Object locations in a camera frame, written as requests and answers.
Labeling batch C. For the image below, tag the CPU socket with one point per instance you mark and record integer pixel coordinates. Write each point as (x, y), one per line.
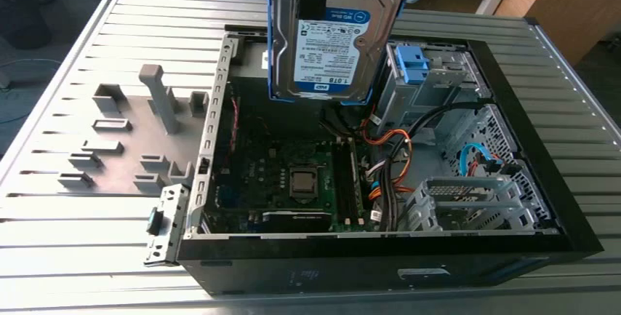
(302, 180)

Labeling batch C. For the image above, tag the blue drive cage latch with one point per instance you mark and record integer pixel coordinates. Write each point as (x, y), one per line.
(417, 75)
(409, 56)

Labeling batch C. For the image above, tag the black office chair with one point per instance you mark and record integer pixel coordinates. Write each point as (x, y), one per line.
(24, 20)

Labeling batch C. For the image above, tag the grey power supply unit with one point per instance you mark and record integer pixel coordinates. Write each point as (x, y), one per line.
(252, 115)

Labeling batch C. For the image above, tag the grey parts rack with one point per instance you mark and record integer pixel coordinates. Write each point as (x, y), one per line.
(125, 129)

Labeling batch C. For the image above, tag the silver disk bay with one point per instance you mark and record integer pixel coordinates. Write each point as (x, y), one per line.
(477, 204)

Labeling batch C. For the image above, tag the hard disk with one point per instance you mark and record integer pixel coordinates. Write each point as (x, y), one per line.
(340, 38)

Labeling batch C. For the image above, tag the silver expansion slot bracket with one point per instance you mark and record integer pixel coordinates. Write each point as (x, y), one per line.
(170, 198)

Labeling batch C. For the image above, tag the black open PC case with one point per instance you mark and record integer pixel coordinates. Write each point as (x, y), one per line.
(340, 271)

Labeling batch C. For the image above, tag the grey metal drive cage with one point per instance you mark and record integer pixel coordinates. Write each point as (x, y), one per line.
(436, 93)

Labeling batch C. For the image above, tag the wooden cabinet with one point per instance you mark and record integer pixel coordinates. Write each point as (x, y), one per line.
(571, 9)

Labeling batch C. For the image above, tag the black RAM slot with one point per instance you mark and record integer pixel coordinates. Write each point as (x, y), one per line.
(356, 184)
(342, 184)

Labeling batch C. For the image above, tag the green motherboard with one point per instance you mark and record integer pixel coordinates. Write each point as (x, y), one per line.
(257, 180)

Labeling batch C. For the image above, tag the blue bracket latch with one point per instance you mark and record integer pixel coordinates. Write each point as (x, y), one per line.
(154, 220)

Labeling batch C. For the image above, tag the black graphics card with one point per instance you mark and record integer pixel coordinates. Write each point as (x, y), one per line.
(296, 220)

